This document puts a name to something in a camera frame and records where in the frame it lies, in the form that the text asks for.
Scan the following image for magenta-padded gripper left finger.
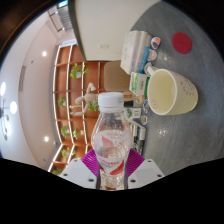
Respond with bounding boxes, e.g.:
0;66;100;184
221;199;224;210
59;148;101;191

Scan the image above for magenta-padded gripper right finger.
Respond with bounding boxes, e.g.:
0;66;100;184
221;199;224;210
125;148;166;190

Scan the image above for clear plastic water bottle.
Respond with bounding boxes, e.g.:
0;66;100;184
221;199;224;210
90;91;134;191

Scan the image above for stack of black books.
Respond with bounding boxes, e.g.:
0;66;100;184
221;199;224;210
131;119;148;156

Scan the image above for tall green-white carton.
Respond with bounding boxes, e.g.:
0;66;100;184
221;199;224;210
123;107;143;121

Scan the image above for cream ceramic mug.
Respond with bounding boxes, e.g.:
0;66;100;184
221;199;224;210
145;64;199;117

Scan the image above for orange wooden shelf unit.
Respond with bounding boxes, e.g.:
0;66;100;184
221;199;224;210
48;43;111;176

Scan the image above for round ceiling lights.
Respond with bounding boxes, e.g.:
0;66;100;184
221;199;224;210
0;49;51;144

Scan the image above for stack of flat white boxes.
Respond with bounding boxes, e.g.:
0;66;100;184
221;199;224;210
119;29;153;75

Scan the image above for flat round red coaster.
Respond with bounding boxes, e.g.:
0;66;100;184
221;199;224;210
171;31;193;54

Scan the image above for grey window curtain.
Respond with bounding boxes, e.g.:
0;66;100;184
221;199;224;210
48;4;73;32

